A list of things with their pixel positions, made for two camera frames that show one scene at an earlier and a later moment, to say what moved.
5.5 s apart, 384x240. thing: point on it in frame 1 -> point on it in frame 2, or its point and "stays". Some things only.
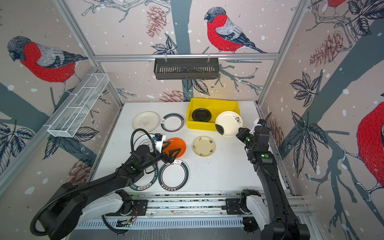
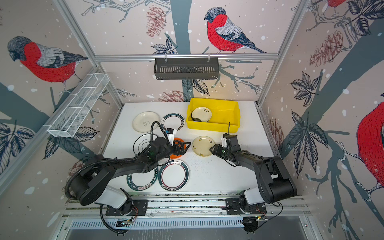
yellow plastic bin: (216, 106) stays
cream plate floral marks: (203, 146) stays
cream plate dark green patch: (228, 123) -> (203, 113)
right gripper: (242, 134) -> (217, 149)
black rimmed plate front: (174, 176) stays
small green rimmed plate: (172, 122) stays
